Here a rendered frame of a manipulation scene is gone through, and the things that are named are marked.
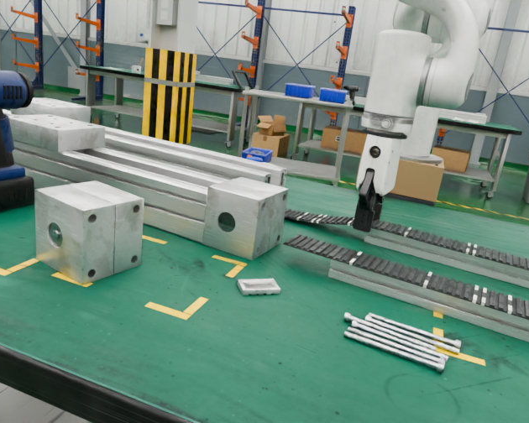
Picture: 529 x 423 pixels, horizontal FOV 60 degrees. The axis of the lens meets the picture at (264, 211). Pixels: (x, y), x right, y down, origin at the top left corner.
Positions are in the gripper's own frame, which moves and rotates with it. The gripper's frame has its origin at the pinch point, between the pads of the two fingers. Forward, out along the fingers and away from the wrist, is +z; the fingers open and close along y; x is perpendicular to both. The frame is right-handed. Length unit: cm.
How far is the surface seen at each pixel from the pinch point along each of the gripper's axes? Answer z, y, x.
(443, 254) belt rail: 2.7, -1.2, -14.1
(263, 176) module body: -3.9, -4.8, 19.7
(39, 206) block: -3, -44, 31
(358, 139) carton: 43, 466, 131
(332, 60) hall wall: -55, 726, 275
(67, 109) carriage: -8, -1, 76
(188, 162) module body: -3.1, -4.8, 37.0
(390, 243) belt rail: 3.2, -1.8, -5.2
